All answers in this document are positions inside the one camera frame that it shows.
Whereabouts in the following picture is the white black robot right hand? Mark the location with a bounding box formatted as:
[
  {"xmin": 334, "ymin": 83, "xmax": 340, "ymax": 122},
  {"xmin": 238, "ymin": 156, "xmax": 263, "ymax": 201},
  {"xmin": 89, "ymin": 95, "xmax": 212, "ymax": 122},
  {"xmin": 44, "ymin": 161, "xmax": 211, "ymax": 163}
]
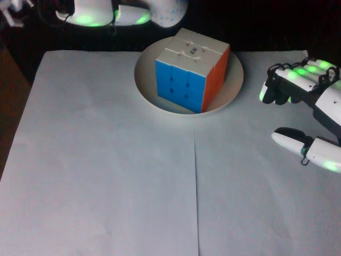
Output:
[{"xmin": 258, "ymin": 57, "xmax": 341, "ymax": 174}]

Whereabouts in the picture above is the Rubik's cube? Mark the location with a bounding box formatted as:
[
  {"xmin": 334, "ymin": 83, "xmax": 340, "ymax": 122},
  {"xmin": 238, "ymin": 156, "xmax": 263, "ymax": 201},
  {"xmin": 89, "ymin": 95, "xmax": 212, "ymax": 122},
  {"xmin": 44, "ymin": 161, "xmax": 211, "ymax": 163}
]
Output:
[{"xmin": 155, "ymin": 27, "xmax": 231, "ymax": 114}]

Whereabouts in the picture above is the white round plate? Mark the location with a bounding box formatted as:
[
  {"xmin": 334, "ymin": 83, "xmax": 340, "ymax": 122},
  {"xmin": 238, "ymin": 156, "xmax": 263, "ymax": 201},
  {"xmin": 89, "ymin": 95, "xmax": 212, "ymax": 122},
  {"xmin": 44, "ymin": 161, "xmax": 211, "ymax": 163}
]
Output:
[{"xmin": 134, "ymin": 36, "xmax": 245, "ymax": 115}]

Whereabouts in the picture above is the white paper sheet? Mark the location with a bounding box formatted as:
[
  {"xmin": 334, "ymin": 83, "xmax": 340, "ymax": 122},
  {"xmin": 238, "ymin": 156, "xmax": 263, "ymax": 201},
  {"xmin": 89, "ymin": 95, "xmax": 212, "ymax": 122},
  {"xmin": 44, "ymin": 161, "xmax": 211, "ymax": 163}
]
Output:
[
  {"xmin": 0, "ymin": 50, "xmax": 200, "ymax": 256},
  {"xmin": 192, "ymin": 49, "xmax": 341, "ymax": 256}
]

